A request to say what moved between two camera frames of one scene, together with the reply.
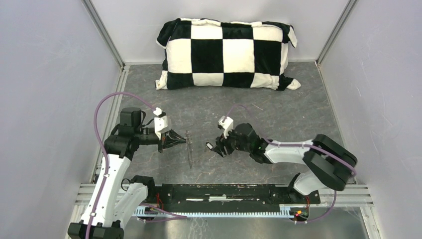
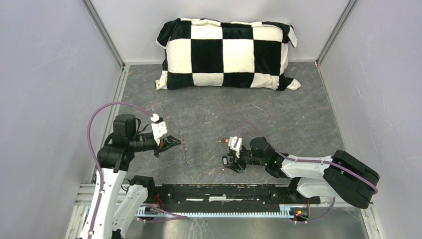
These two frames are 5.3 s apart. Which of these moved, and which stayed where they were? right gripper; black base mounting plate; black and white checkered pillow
Moved: right gripper
Stayed: black base mounting plate; black and white checkered pillow
